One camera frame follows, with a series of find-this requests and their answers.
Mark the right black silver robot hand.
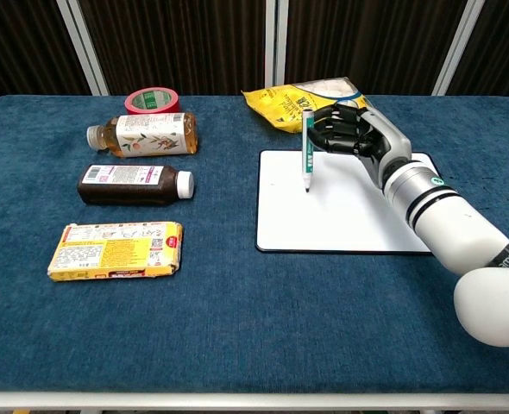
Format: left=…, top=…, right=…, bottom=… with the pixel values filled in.
left=306, top=102, right=412, bottom=191

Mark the green white marker pen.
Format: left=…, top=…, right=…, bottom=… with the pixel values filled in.
left=301, top=109, right=317, bottom=195

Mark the white board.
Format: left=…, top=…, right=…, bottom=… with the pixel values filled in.
left=254, top=149, right=445, bottom=256

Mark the yellow bag of white sweets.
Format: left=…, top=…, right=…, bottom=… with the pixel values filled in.
left=241, top=76, right=374, bottom=135

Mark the red tape roll green core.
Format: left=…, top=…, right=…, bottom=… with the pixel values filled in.
left=123, top=86, right=181, bottom=116

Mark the amber tea bottle floral label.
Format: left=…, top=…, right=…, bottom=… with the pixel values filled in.
left=85, top=112, right=199, bottom=159

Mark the blue fabric table cloth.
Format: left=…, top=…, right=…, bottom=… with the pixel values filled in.
left=0, top=93, right=509, bottom=394

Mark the dark brown bottle white cap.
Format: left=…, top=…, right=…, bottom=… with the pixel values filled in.
left=77, top=164, right=196, bottom=206

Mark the yellow printed food box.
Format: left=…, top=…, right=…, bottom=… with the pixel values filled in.
left=47, top=221, right=185, bottom=283

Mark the white partition frame post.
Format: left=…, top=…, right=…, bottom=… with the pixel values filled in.
left=430, top=0, right=487, bottom=97
left=55, top=0, right=110, bottom=97
left=264, top=0, right=290, bottom=88

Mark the white metal table edge rail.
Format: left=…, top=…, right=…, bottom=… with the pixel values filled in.
left=0, top=390, right=509, bottom=411

